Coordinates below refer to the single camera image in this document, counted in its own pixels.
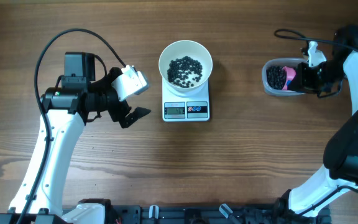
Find clear plastic container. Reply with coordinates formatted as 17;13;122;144
262;58;306;96

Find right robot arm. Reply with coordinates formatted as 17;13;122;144
274;25;358;218

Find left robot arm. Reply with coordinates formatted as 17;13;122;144
0;52;150;223

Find white bowl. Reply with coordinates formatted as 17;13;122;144
158;40;213;92

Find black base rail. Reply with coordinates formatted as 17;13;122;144
60;203;332;224

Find white digital kitchen scale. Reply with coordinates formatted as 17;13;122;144
162;80;210;122

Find pink scoop blue handle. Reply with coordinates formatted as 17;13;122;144
282;66;296;90

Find black beans in bowl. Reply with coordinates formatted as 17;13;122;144
167;56;203;88

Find left black cable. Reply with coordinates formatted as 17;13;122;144
16;28;127;224

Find black beans in container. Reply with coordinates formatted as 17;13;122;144
266;66;287;90

